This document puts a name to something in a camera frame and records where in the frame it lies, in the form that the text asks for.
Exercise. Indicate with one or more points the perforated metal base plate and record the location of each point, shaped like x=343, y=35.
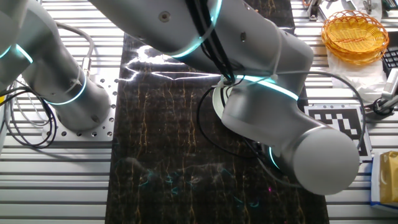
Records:
x=105, y=124

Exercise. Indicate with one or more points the yellow wicker basket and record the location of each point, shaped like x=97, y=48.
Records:
x=354, y=37

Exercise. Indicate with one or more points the black keyboard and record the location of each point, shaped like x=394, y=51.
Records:
x=391, y=60

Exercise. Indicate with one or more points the black white marker board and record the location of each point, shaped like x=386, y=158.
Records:
x=342, y=124

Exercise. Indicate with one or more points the golden tissue box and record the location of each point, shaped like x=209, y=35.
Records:
x=390, y=177

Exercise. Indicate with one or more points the silver depth camera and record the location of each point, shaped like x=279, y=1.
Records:
x=391, y=84

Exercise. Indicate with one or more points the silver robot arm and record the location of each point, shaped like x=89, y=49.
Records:
x=264, y=118

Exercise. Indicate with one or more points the clear plastic bag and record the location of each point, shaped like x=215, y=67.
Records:
x=357, y=77

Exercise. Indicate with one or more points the pale green round dish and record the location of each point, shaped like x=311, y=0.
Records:
x=217, y=102

